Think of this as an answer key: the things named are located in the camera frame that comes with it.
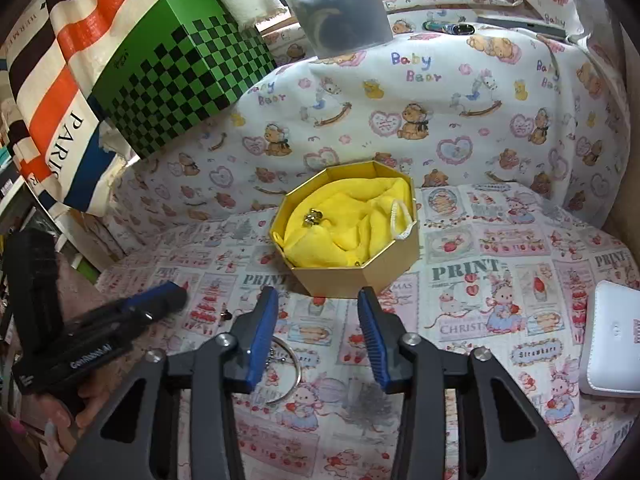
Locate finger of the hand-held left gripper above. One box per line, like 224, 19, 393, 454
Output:
65, 309, 157, 347
107, 281, 189, 318

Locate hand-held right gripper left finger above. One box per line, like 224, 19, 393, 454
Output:
57, 286, 279, 480

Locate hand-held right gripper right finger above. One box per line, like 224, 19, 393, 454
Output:
357, 287, 583, 480

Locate silver bangle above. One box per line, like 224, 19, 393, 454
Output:
260, 335, 302, 407

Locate yellow octagonal box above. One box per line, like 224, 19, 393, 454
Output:
270, 160, 420, 298

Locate person's left hand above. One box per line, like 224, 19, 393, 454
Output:
20, 385, 118, 456

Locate strawberry patchwork print cloth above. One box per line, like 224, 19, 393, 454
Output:
95, 182, 637, 480

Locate yellow cloth pouch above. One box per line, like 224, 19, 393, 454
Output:
280, 167, 413, 268

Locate striped orange blue tote bag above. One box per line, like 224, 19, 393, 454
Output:
0, 0, 201, 217

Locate bear print cloth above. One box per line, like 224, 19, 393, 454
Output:
107, 0, 632, 261

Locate green black checkered box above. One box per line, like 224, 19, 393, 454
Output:
90, 0, 277, 161

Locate white flat box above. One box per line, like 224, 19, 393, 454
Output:
578, 280, 640, 396

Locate dark grey flat device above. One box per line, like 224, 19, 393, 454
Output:
477, 15, 568, 39

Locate white pouch cord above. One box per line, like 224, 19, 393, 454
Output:
390, 199, 415, 240

